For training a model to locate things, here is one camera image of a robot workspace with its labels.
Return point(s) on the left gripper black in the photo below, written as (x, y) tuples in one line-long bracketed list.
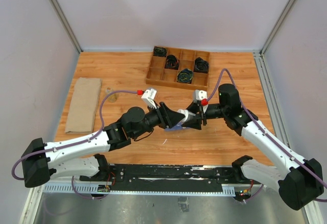
[(168, 118)]

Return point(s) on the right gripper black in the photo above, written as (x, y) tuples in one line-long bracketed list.
[(195, 122)]

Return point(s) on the white pill bottle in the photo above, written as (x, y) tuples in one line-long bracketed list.
[(187, 115)]

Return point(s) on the blue weekly pill organizer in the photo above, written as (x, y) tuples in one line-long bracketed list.
[(175, 128)]

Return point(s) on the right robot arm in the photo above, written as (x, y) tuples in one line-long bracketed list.
[(270, 142)]

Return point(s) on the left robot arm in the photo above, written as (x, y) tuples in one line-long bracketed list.
[(40, 159)]

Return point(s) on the rolled tie green pattern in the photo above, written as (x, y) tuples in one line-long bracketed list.
[(185, 76)]

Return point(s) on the wooden compartment tray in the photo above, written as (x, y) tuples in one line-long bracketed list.
[(158, 75)]

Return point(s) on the rolled tie right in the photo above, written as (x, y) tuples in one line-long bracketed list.
[(201, 65)]

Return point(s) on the rolled tie orange stripes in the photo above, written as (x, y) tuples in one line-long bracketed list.
[(171, 62)]

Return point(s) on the small glass bottle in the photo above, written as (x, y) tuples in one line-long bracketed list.
[(111, 95)]

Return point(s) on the rolled tie top left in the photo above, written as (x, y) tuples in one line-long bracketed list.
[(159, 51)]

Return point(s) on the beige folded cloth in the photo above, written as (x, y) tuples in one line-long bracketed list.
[(83, 106)]

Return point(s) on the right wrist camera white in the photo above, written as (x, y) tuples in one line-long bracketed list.
[(199, 95)]

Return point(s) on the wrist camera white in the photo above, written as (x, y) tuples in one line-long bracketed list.
[(199, 95), (149, 98)]

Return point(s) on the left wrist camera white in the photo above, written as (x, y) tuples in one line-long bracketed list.
[(149, 98)]

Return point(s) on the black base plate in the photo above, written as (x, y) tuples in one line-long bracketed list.
[(166, 178)]

